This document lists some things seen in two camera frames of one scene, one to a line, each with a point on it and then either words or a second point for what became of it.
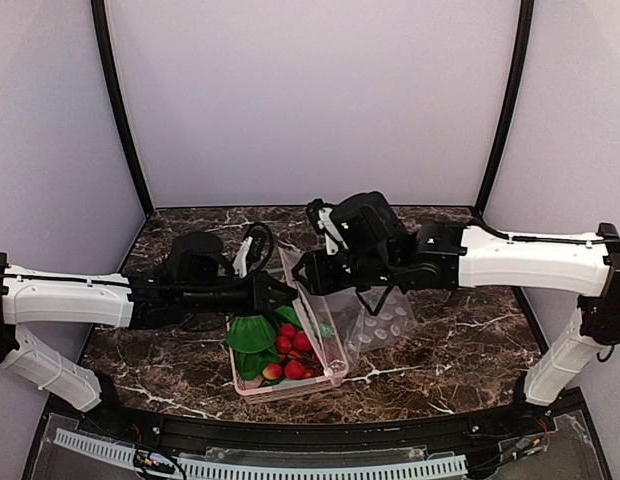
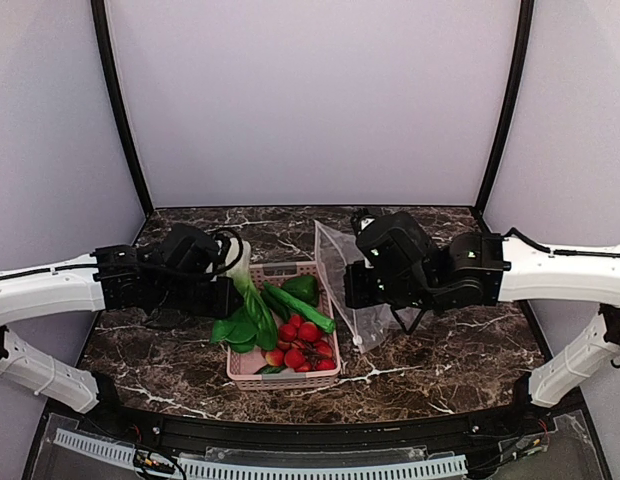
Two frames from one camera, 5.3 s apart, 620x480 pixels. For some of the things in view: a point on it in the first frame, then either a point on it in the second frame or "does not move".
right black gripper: x=316 y=271 -> x=356 y=284
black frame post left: x=99 y=11 does not move
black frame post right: x=505 y=138 does not move
